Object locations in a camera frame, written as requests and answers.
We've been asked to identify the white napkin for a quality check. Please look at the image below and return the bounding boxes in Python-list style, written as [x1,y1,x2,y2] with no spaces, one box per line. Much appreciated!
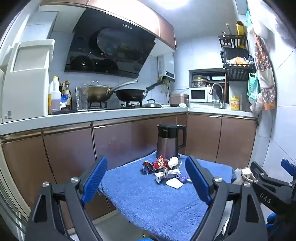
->
[166,178,183,189]

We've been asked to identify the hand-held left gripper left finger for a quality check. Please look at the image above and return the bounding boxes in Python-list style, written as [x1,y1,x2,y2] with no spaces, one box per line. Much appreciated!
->
[25,156,108,241]

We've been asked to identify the white plastic bag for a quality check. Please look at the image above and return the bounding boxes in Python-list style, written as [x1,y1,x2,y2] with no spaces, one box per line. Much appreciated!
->
[168,156,182,171]

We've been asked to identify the floral apron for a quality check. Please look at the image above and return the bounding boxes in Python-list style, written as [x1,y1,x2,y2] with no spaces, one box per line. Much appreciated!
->
[253,32,277,111]

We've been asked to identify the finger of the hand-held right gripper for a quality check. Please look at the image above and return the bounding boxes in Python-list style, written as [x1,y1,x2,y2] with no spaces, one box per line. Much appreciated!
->
[251,161,266,180]
[281,158,296,180]

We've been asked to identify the hanging plastic bag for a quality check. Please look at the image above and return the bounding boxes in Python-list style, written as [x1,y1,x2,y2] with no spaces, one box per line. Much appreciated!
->
[249,96,264,114]

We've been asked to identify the black wok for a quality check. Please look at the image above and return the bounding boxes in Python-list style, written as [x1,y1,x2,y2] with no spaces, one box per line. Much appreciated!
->
[114,82,163,102]

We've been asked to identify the dark sauce bottle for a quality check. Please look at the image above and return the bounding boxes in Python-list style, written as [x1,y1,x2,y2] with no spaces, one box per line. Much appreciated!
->
[59,80,73,110]

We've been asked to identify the yellow detergent bottle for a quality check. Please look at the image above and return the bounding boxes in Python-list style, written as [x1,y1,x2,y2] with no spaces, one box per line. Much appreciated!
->
[230,94,241,111]

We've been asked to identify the silver wrapper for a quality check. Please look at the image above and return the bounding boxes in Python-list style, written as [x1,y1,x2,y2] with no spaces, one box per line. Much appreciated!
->
[154,171,167,184]

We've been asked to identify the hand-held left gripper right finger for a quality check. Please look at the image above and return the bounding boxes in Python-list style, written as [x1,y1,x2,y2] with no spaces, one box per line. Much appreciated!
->
[185,156,270,241]

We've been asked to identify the white countertop appliance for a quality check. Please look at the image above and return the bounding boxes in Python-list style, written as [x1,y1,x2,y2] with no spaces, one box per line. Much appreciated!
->
[0,39,56,124]

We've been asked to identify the red printed snack wrapper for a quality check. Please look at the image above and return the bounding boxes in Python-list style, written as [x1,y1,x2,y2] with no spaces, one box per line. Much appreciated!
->
[153,155,169,169]

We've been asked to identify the steel faucet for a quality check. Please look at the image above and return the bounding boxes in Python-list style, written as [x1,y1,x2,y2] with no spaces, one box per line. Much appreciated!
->
[209,82,225,109]

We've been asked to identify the blue towel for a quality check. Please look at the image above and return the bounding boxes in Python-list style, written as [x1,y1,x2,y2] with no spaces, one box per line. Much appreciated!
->
[98,151,234,241]

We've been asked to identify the person's right hand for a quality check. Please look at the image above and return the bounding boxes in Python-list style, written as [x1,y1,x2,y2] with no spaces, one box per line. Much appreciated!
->
[265,213,278,233]

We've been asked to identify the white water heater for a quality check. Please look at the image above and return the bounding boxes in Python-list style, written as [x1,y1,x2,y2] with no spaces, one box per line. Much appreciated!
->
[158,53,175,83]

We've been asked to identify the black dish rack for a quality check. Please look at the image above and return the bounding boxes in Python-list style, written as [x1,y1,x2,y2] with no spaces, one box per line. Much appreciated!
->
[218,34,256,82]

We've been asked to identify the brown black electric kettle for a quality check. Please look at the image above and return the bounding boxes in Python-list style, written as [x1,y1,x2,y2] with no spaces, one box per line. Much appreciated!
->
[156,124,187,159]

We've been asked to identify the brown rice cooker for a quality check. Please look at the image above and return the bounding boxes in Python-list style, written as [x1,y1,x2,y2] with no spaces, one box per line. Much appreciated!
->
[170,93,190,106]

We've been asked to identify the beige waste bin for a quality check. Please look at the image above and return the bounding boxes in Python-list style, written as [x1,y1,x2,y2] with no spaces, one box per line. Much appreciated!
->
[233,167,255,185]

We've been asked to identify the gas stove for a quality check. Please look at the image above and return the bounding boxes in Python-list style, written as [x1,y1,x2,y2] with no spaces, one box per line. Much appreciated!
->
[87,101,144,111]

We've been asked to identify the golden wok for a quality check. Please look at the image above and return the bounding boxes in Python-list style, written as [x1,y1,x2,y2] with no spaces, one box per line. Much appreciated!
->
[88,79,138,103]

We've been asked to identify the white oil jug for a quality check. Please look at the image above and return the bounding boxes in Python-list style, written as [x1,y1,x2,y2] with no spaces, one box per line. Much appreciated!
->
[48,76,62,115]

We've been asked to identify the white microwave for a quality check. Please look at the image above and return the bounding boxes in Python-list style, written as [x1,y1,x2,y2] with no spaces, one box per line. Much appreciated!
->
[189,87,213,103]

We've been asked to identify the brown wooden board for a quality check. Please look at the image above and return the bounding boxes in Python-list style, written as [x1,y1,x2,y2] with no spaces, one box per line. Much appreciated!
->
[225,73,230,109]

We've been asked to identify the black glass range hood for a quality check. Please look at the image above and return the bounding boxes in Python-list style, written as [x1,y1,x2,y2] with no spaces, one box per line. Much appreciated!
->
[64,8,159,79]

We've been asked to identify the green cutting board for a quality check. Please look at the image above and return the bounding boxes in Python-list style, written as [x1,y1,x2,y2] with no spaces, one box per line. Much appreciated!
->
[247,73,261,103]

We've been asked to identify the orange food bag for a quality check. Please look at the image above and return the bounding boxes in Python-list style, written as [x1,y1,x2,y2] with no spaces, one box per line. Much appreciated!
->
[228,57,249,65]

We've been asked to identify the brown base cabinets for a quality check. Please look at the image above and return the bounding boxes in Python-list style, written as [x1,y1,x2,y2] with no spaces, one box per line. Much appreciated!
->
[0,112,259,223]

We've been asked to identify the stacked steel pots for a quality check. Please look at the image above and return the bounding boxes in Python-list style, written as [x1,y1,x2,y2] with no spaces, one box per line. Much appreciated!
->
[191,75,209,88]

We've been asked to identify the pot lid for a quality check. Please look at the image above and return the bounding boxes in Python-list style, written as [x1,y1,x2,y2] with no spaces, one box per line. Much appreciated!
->
[143,99,162,108]

